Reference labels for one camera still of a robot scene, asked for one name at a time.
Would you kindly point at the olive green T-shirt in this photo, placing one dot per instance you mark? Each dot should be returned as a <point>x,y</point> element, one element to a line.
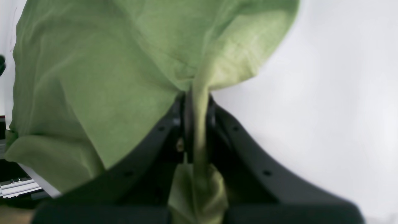
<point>94,76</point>

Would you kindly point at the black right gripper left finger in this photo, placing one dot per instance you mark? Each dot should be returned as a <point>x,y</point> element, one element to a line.
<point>135,190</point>

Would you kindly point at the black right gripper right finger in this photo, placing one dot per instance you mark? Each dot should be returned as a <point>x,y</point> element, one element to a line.
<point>259,189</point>

